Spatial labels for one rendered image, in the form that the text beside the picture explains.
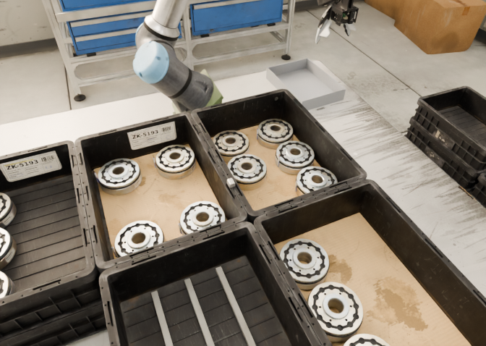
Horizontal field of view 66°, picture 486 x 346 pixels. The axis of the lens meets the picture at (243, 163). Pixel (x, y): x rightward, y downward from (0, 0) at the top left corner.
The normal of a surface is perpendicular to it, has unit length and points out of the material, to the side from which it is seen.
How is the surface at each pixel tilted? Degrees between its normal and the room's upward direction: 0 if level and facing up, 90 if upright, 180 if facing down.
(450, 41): 92
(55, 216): 0
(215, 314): 0
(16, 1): 90
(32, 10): 90
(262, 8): 90
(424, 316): 0
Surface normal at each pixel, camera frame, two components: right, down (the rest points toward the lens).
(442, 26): 0.17, 0.68
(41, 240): 0.01, -0.72
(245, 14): 0.38, 0.65
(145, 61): -0.55, -0.28
